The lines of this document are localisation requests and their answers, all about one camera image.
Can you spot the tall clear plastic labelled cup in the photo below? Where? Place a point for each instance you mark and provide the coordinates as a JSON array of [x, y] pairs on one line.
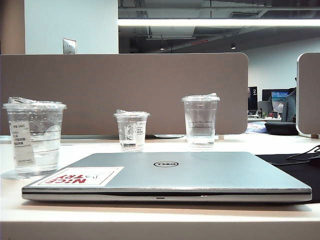
[[45, 130]]

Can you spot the short clear plastic labelled cup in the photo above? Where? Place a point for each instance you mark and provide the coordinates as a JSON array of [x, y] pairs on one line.
[[129, 130]]

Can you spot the clear plastic cup without label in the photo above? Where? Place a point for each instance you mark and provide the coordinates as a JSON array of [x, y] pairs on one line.
[[200, 117]]

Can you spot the silver Dell laptop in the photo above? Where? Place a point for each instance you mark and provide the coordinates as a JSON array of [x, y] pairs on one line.
[[200, 170]]

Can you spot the wide brown desk divider panel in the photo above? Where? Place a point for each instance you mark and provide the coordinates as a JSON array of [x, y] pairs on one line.
[[125, 82]]

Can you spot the red LED ceiling sign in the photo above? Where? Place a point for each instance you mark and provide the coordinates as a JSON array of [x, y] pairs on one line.
[[199, 42]]

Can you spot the black sign with number two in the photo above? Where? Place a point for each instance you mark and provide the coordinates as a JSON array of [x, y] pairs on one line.
[[253, 100]]

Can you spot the black ceiling spotlight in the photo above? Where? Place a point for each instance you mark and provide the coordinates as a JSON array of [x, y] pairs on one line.
[[233, 46]]

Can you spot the long ceiling light strip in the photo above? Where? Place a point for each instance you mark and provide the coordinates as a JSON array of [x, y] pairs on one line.
[[212, 22]]

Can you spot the background computer monitor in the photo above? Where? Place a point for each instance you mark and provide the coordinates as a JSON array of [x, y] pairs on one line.
[[276, 97]]

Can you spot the black round cushion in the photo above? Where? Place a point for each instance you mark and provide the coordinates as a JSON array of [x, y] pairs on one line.
[[280, 128]]

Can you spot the person in grey jacket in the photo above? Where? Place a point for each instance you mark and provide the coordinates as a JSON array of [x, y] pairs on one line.
[[289, 107]]

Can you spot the black desk mat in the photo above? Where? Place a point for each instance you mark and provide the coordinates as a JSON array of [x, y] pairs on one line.
[[295, 175]]

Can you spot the brown divider panel white edge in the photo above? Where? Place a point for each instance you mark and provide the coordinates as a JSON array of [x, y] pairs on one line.
[[308, 100]]

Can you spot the small wooden block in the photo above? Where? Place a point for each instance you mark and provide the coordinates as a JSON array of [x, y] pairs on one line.
[[315, 136]]

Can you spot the metal wall switch plate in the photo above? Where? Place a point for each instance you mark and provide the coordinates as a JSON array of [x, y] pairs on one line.
[[69, 46]]

